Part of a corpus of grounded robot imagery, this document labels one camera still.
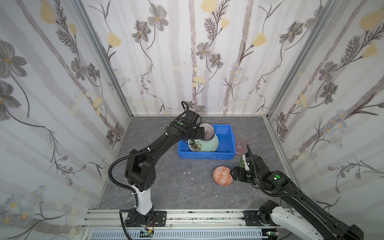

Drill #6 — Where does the red patterned bowl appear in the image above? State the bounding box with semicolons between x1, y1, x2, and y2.
200;123;215;141

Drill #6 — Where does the aluminium corner frame post left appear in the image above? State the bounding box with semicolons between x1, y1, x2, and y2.
71;0;134;119

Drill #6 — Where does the light green ceramic plate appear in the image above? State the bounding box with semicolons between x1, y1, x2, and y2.
188;135;219;152

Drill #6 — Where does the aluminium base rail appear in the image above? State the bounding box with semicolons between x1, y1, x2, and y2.
81;209;287;230

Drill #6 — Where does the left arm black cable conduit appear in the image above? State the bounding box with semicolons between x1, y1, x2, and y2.
107;148;151;240

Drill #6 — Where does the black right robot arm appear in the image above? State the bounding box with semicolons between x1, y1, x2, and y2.
230;159;364;240

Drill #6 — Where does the green transparent plastic cup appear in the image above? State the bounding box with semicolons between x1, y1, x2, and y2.
240;155;246;167

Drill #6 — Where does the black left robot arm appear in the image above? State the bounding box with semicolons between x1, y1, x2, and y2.
125;110;205;226

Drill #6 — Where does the aluminium corner frame post right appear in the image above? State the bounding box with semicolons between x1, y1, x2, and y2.
266;0;340;120

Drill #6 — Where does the aluminium corner frame post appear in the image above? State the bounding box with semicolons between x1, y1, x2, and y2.
266;0;340;120
71;0;134;119

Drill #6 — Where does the black corrugated cable conduit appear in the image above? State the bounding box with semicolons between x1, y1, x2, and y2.
245;144;304;199

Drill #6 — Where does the blue plastic bin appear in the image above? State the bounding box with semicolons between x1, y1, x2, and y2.
178;124;236;160

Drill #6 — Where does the pink transparent plastic cup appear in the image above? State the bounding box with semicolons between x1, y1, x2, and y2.
235;138;249;155

